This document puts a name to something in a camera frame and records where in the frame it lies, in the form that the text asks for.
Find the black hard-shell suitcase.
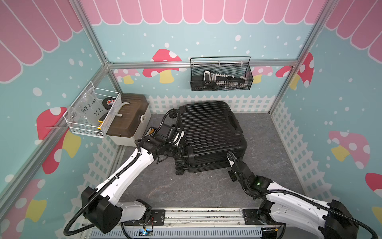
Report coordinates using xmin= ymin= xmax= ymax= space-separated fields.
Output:
xmin=175 ymin=101 xmax=247 ymax=175

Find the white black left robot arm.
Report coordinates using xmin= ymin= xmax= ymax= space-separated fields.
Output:
xmin=63 ymin=118 xmax=182 ymax=239

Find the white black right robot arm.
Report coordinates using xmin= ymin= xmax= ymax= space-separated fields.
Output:
xmin=227 ymin=151 xmax=378 ymax=239

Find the black parallel charging board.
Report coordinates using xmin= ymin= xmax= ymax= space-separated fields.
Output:
xmin=145 ymin=127 xmax=157 ymax=136

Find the white box with brown lid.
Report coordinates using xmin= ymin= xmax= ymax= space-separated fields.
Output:
xmin=106 ymin=93 xmax=151 ymax=146

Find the yellow black tool in bin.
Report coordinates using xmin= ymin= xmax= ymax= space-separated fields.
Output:
xmin=97 ymin=120 xmax=103 ymax=130

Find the black tape roll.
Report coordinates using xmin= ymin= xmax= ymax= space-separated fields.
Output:
xmin=102 ymin=97 xmax=115 ymax=110

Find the socket wrench set in basket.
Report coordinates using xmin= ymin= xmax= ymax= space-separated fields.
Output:
xmin=202 ymin=70 xmax=249 ymax=90

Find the clear plastic wall bin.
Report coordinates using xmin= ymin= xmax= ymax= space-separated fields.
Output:
xmin=63 ymin=82 xmax=121 ymax=138

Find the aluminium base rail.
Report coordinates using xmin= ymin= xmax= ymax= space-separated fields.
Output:
xmin=79 ymin=207 xmax=286 ymax=239

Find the black wire mesh wall basket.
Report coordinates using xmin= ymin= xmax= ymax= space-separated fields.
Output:
xmin=190 ymin=56 xmax=253 ymax=91

